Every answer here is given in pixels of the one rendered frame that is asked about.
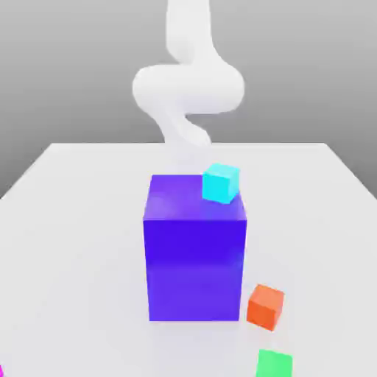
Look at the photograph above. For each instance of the small orange cube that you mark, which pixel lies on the small orange cube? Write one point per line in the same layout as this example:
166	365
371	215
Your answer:
263	309

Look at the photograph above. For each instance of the large purple box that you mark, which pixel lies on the large purple box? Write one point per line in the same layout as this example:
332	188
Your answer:
194	265

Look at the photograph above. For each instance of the small cyan cube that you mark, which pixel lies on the small cyan cube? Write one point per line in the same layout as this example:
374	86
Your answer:
219	184

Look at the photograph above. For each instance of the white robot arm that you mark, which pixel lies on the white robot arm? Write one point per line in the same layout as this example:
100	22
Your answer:
188	88

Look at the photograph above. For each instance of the small green cube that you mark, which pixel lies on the small green cube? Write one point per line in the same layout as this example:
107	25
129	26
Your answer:
274	363

